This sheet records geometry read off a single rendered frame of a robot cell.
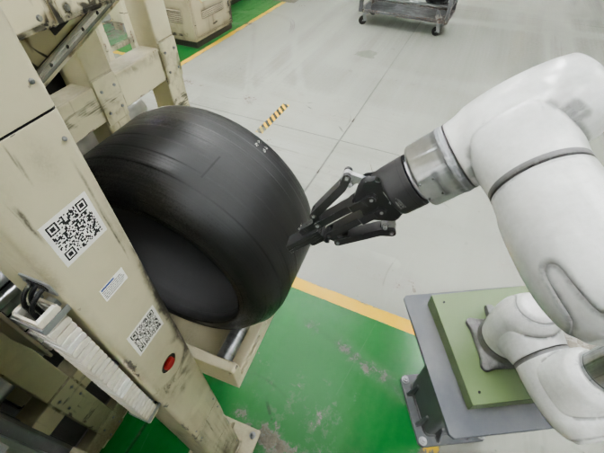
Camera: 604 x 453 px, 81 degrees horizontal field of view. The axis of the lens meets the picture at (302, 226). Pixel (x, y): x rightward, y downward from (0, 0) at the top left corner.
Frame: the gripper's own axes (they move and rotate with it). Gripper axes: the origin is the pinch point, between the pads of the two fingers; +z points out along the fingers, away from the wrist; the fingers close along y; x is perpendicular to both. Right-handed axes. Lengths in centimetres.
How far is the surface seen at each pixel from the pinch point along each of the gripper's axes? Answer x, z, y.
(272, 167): 20.8, 8.8, -7.5
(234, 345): 6, 48, 23
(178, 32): 439, 240, -127
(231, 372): -2, 45, 23
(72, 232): -15.0, 16.0, -24.9
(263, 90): 341, 152, -6
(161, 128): 17.1, 19.7, -28.4
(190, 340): 11, 68, 19
